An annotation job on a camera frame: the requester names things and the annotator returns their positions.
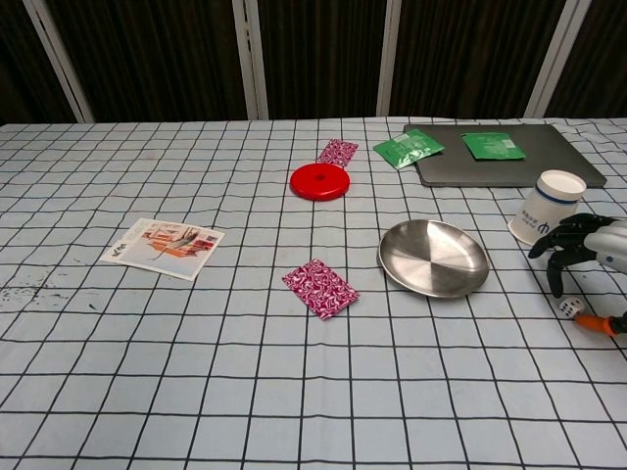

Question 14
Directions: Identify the checked light blue tablecloth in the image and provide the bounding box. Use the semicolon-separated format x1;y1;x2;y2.
0;116;627;470

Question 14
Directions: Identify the illustrated postcard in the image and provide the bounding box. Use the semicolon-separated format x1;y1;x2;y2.
100;217;226;281

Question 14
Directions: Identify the flat green packet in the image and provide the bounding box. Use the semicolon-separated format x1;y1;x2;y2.
460;130;527;162

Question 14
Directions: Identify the white frame post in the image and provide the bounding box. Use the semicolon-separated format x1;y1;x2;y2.
522;0;582;118
376;0;403;118
22;0;95;123
231;0;269;120

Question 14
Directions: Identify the large pink patterned packet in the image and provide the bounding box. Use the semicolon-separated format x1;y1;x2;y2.
281;258;362;322

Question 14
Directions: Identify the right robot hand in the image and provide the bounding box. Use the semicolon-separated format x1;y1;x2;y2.
527;213;627;339

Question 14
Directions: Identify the white die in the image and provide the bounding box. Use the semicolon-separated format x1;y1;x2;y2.
559;296;585;319

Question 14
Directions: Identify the crumpled green packet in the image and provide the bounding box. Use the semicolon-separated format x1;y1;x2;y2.
372;127;446;171

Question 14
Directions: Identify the grey closed laptop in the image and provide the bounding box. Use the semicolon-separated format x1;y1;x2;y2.
403;122;607;189

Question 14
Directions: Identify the silver metal plate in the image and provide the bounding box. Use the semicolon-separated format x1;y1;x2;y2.
376;218;491;299

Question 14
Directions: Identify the red round disc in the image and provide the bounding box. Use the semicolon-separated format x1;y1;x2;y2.
289;164;352;203

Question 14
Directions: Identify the small pink patterned packet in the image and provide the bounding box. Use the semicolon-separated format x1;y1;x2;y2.
315;138;360;170

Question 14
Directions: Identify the white paper cup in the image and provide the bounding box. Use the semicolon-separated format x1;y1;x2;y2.
506;169;588;245

